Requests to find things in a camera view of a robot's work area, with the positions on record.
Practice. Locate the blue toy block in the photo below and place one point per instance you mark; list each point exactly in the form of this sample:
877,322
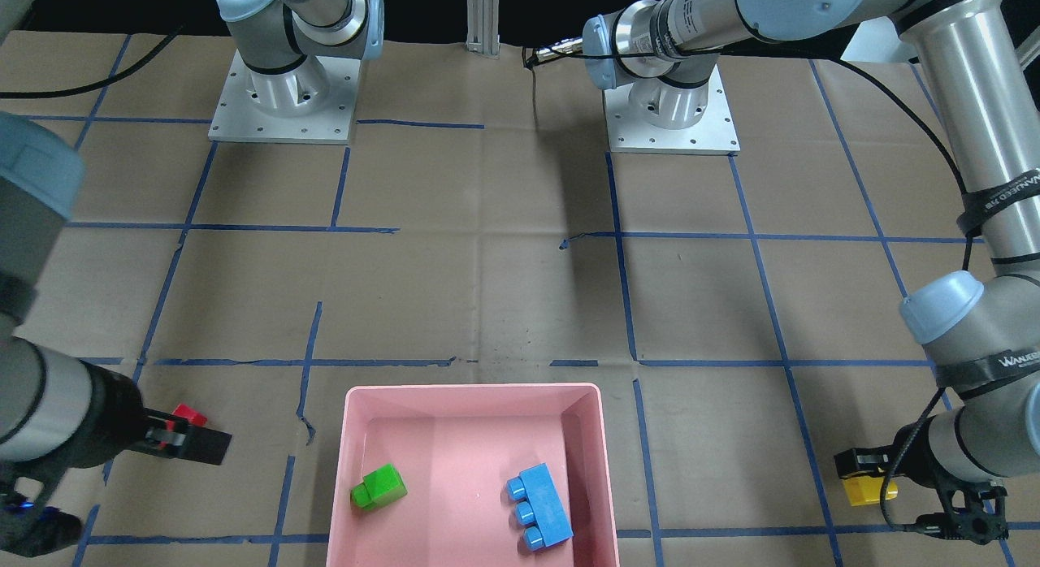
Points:
539,509

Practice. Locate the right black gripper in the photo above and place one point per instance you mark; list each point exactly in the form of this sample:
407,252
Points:
116,413

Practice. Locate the aluminium frame post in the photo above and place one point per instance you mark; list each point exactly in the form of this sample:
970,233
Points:
482,36

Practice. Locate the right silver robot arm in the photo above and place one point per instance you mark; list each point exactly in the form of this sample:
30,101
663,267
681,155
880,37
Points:
43,173

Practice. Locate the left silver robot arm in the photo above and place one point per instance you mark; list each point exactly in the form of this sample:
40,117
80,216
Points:
901,278

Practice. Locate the green toy block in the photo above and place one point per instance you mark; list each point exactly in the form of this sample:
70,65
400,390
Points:
379,488

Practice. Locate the red toy block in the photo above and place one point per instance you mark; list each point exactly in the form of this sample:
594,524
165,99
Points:
194,435

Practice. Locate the yellow toy block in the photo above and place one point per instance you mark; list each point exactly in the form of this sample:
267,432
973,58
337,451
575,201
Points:
868,488

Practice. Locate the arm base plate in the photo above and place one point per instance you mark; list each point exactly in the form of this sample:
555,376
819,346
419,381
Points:
313,104
652,117

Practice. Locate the pink plastic box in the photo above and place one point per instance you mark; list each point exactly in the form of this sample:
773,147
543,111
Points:
456,446

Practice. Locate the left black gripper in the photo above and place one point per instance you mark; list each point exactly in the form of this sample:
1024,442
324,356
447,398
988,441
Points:
920,456

